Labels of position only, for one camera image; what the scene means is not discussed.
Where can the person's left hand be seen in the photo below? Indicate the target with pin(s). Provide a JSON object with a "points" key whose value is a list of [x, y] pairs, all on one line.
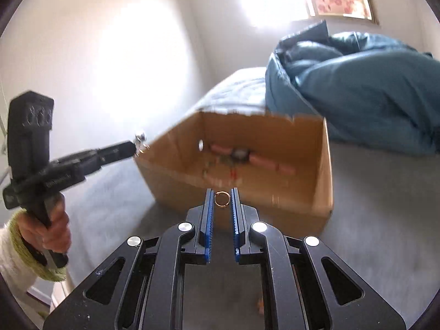
{"points": [[56, 227]]}

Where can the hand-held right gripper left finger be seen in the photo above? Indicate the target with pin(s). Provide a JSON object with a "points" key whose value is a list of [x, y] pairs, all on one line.
{"points": [[207, 227]]}

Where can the small green jewelry piece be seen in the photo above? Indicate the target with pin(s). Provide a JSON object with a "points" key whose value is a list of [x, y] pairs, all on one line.
{"points": [[207, 170]]}

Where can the silver jewelry piece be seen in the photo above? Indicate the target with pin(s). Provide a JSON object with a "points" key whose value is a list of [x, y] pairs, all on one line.
{"points": [[141, 141]]}

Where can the person's left forearm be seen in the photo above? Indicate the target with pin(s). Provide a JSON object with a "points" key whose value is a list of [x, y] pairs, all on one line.
{"points": [[13, 257]]}

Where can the small white pearl bead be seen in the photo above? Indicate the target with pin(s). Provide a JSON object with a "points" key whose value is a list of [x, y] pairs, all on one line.
{"points": [[201, 145]]}

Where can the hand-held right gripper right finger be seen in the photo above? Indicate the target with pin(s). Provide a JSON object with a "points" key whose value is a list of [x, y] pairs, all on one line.
{"points": [[236, 227]]}

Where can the blue duvet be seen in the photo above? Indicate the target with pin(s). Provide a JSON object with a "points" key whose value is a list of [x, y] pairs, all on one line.
{"points": [[361, 92]]}

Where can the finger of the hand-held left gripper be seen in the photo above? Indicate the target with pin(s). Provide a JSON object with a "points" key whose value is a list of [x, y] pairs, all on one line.
{"points": [[117, 151]]}

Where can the small red jewelry piece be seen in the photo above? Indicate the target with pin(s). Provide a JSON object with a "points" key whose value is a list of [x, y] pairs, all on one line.
{"points": [[234, 173]]}

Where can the brown cardboard box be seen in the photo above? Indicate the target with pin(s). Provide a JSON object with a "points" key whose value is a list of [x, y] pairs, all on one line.
{"points": [[178, 178]]}

